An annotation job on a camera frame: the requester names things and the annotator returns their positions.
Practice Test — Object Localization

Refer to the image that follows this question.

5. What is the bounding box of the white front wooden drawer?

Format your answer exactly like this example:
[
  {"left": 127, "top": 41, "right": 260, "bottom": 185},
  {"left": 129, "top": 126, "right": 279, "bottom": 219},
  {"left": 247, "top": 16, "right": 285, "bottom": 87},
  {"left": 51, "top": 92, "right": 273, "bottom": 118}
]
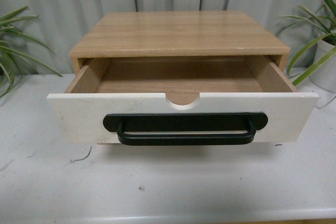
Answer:
[{"left": 47, "top": 56, "right": 319, "bottom": 144}]

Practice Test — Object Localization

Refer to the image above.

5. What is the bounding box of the wooden drawer cabinet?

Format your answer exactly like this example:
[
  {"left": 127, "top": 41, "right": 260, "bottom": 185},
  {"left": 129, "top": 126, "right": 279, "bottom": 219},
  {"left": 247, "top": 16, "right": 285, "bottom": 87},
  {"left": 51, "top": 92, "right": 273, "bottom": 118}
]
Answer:
[{"left": 69, "top": 10, "right": 290, "bottom": 73}]

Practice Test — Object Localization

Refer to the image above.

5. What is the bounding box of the right green spider plant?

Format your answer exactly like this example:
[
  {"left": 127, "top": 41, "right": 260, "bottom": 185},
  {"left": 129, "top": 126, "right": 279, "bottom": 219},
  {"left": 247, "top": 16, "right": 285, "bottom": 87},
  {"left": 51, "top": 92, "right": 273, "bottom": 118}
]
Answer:
[{"left": 281, "top": 0, "right": 335, "bottom": 86}]

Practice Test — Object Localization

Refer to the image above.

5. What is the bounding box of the green spider plant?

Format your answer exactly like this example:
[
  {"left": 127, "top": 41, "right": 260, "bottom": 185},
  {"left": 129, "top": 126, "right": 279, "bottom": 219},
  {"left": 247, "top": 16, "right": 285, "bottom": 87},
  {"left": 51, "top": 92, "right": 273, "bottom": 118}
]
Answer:
[
  {"left": 281, "top": 0, "right": 335, "bottom": 86},
  {"left": 1, "top": 6, "right": 62, "bottom": 97}
]

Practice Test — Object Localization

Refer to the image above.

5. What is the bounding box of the white right plant pot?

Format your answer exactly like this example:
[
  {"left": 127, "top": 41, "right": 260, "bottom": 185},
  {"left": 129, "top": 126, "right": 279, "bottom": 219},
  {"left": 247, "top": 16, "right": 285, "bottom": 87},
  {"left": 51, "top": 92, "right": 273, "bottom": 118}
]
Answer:
[{"left": 310, "top": 40, "right": 335, "bottom": 93}]

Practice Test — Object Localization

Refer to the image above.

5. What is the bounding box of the left green spider plant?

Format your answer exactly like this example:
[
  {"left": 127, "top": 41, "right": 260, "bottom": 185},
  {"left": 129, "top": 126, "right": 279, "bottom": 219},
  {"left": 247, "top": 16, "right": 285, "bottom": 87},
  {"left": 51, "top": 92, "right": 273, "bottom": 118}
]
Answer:
[{"left": 1, "top": 6, "right": 62, "bottom": 97}]

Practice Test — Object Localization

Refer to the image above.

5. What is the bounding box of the black drawer handle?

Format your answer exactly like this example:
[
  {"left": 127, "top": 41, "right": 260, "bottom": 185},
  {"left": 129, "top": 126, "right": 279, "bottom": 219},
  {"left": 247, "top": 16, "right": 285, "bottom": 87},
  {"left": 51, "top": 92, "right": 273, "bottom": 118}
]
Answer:
[{"left": 103, "top": 112, "right": 268, "bottom": 146}]

